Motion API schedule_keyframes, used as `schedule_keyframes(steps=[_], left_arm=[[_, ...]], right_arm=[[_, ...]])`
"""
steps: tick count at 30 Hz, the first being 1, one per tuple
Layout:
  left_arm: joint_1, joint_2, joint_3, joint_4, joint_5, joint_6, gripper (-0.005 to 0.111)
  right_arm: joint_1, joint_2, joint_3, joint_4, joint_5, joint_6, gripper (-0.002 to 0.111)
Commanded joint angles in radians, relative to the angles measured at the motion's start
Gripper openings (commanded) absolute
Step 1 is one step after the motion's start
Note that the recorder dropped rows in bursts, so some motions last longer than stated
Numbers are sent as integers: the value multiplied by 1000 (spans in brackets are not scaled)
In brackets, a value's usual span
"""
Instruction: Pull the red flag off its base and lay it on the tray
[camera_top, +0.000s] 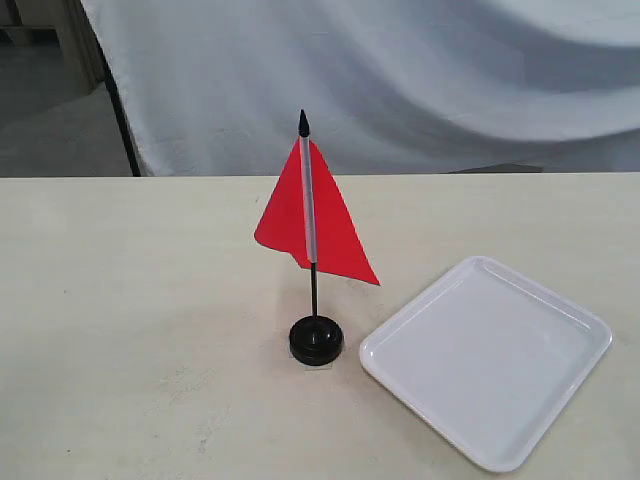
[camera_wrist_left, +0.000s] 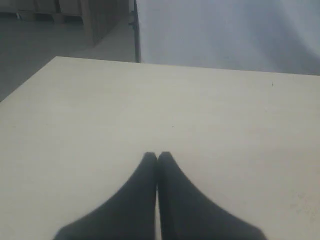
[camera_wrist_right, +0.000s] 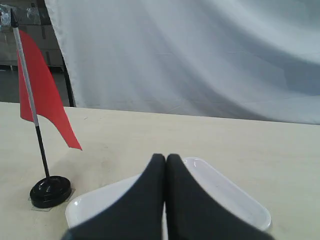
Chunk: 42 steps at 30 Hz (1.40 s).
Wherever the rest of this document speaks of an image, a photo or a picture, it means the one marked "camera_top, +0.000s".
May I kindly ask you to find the red flag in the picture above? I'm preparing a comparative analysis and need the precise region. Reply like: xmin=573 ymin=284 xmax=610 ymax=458
xmin=254 ymin=111 xmax=379 ymax=316

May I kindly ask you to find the black round flag base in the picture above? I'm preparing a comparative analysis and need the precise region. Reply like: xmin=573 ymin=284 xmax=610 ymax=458
xmin=289 ymin=315 xmax=344 ymax=367

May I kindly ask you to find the white backdrop cloth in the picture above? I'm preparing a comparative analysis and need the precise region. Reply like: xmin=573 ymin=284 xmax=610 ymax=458
xmin=84 ymin=1 xmax=639 ymax=176

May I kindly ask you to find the white square plastic tray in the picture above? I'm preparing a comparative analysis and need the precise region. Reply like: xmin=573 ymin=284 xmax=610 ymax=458
xmin=359 ymin=256 xmax=612 ymax=473

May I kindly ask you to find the black backdrop stand pole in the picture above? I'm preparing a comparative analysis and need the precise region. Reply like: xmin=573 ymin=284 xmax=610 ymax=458
xmin=102 ymin=58 xmax=141 ymax=177

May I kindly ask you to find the wooden furniture in background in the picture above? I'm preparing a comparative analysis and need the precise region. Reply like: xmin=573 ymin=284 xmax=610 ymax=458
xmin=1 ymin=0 xmax=104 ymax=95

